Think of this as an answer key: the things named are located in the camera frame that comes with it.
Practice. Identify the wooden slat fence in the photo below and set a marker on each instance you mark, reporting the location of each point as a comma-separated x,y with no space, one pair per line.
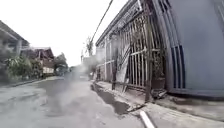
136,56

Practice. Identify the bare tree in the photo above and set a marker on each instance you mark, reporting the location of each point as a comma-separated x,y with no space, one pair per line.
89,46

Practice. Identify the open roadside gutter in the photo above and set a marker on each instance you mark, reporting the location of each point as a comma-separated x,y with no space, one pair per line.
113,102

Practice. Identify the grey asphalt road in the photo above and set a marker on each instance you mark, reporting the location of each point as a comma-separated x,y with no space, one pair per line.
66,110

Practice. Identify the robot's own part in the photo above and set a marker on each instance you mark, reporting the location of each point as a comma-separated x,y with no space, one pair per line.
147,120

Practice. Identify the house with brown roof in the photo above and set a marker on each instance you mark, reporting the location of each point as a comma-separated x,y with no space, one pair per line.
45,56

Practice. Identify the concrete verge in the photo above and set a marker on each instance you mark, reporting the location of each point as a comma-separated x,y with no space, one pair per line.
176,116

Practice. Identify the grey metal gate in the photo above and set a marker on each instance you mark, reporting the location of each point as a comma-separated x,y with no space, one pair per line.
200,50

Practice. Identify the green bushes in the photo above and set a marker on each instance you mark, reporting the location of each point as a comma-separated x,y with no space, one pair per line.
20,68

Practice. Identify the kerb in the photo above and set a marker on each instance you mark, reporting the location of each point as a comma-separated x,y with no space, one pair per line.
20,83

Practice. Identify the house with dark roof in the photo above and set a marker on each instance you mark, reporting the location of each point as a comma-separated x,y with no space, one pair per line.
11,36

